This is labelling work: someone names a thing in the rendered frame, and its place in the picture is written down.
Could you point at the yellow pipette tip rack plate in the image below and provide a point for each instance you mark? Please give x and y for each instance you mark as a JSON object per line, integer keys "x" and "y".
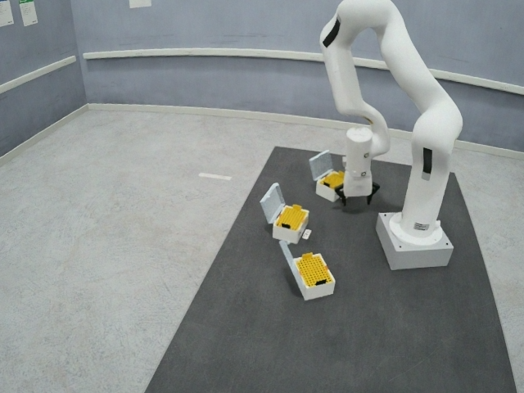
{"x": 291, "y": 218}
{"x": 333, "y": 179}
{"x": 312, "y": 270}

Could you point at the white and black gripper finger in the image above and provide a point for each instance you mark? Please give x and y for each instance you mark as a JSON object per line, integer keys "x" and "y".
{"x": 341, "y": 193}
{"x": 374, "y": 190}

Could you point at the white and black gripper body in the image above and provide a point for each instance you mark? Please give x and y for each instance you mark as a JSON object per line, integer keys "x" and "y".
{"x": 357, "y": 187}

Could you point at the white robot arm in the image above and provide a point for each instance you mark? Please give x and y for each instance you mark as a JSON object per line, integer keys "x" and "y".
{"x": 434, "y": 133}

